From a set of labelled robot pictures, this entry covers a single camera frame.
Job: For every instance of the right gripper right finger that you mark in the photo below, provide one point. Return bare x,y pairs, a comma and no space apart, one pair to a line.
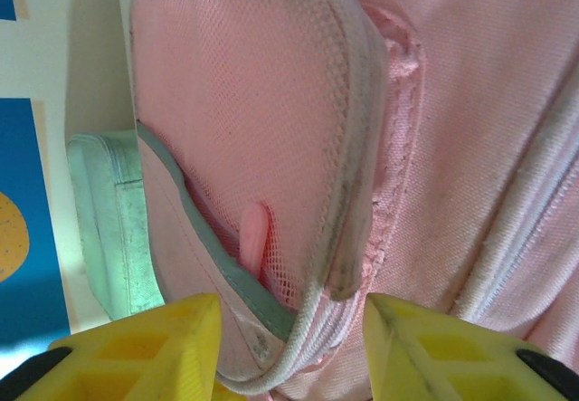
443,356

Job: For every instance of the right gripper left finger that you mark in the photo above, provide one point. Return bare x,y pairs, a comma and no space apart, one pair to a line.
135,356

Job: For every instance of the pink backpack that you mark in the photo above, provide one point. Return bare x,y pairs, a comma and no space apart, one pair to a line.
407,147

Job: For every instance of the mint green zip case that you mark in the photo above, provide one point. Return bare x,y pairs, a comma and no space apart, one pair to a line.
117,238

